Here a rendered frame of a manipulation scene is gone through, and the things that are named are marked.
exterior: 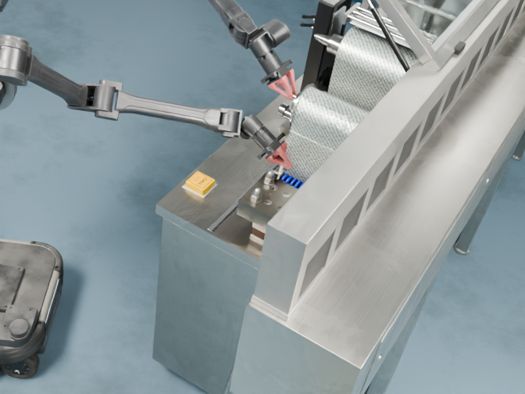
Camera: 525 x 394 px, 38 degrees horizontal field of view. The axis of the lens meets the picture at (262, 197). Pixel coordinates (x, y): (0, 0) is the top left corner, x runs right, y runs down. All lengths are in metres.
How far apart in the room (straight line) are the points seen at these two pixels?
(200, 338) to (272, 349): 1.22
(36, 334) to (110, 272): 0.62
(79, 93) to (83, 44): 2.57
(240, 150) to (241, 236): 0.42
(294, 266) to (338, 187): 0.18
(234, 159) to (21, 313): 0.97
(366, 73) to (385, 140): 0.83
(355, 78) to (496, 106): 0.46
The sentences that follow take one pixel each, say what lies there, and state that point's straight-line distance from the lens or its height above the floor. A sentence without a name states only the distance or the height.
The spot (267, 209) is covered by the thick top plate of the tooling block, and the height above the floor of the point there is 1.03.
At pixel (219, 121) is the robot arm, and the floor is 1.17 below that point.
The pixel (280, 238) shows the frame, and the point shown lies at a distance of 1.35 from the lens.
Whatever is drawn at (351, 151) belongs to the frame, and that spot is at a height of 1.65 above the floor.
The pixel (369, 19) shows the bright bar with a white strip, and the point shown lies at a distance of 2.45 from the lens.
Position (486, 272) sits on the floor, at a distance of 3.87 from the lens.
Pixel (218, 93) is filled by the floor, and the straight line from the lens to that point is 4.51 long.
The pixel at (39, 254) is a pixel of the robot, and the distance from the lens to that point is 3.21.
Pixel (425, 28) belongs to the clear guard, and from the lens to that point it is 1.93.
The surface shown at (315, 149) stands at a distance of 2.32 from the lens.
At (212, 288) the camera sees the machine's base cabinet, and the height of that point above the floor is 0.67.
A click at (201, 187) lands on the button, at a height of 0.92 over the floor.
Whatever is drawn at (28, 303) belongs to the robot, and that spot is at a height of 0.24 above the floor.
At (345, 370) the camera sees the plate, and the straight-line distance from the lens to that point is 1.48.
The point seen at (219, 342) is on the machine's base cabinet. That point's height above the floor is 0.42.
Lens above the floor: 2.59
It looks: 42 degrees down
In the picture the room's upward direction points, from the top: 11 degrees clockwise
